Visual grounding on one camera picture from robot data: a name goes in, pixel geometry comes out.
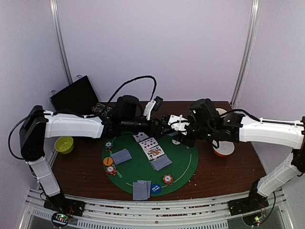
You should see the white dealer button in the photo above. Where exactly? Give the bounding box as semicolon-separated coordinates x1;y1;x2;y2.
172;139;181;145

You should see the face card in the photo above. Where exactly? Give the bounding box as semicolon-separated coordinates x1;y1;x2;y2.
145;146;165;160

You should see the carried face-down blue card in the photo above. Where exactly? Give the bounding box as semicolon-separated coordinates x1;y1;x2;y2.
152;155;172;171

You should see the dealt blue playing cards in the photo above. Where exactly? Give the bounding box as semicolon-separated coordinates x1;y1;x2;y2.
112;149;132;165

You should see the red poker chip stack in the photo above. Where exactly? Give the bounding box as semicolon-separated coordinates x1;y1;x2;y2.
163;175;173;185

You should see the teal white chip stack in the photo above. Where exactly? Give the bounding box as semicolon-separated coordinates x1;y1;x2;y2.
105;141;113;152

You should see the blue small blind button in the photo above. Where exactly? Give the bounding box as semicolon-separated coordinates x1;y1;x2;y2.
151;184;162;194

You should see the orange big blind button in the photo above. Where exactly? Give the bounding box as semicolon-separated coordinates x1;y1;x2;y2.
103;157;113;167

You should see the ten of diamonds card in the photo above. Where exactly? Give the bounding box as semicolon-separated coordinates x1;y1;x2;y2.
139;137;158;151

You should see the three of spades card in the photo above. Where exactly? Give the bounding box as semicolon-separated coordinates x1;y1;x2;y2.
133;132;149;142

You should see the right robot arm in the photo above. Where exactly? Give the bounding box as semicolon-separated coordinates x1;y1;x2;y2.
168;99;305;211

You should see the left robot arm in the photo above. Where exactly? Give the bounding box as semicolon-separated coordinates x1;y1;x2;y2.
16;95;166;212

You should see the round green poker mat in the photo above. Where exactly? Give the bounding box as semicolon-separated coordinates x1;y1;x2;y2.
102;133;199;196

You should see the white orange bowl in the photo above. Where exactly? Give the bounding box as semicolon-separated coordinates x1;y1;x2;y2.
213;141;235;157

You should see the cream mug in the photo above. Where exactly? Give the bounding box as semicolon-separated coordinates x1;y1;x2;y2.
216;108;227;116

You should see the black poker chip case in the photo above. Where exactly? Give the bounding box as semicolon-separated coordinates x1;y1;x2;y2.
50;76;114;118

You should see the lime green bowl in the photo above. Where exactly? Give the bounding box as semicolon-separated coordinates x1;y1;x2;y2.
54;136;74;155

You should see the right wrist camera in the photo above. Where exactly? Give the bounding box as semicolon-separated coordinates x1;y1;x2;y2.
163;114;190;133

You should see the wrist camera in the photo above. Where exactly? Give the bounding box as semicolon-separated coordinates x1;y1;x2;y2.
143;96;163;121
163;114;190;133

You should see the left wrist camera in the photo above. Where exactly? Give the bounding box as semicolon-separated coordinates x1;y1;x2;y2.
143;96;163;121

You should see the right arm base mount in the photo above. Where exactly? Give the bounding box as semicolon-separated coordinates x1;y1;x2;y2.
227;195;269;216

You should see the front aluminium rail frame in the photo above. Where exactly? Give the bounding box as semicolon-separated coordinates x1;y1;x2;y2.
17;189;295;229

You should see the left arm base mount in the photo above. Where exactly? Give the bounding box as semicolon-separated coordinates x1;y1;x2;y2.
43;193;85;217

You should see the right aluminium frame post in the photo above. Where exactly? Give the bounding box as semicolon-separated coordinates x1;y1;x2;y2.
231;0;260;108

